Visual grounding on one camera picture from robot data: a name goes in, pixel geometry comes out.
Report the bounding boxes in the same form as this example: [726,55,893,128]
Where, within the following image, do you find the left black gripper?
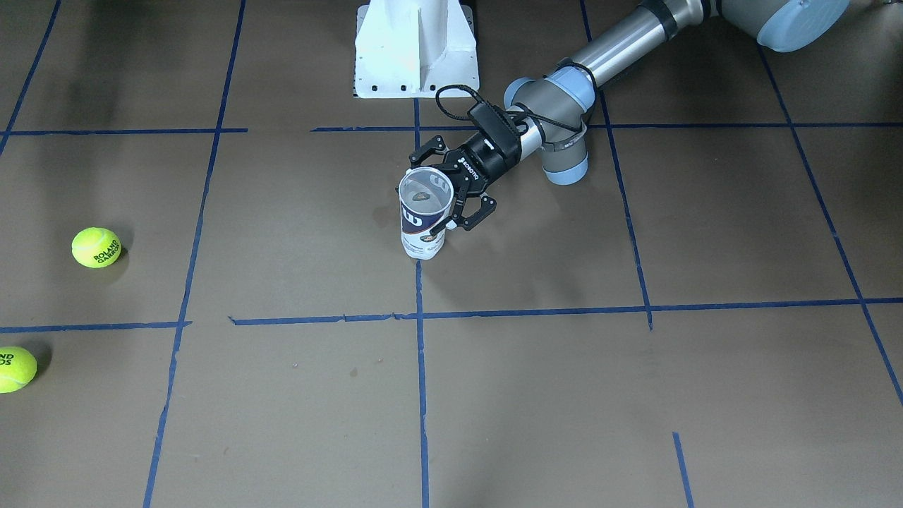
[409,133,522,236]

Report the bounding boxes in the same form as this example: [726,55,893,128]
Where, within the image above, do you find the clear tennis ball can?
[398,167,454,260]

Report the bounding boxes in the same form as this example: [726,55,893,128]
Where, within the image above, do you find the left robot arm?
[397,1,849,243]

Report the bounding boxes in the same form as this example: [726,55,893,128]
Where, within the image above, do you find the tennis ball near edge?
[71,227,123,269]

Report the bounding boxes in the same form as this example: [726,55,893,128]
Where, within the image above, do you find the tennis ball inner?
[1,346,37,394]

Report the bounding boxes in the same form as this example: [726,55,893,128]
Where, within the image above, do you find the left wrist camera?
[467,101,521,158]

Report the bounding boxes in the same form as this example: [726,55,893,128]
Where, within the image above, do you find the white mounting post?
[353,1,480,99]

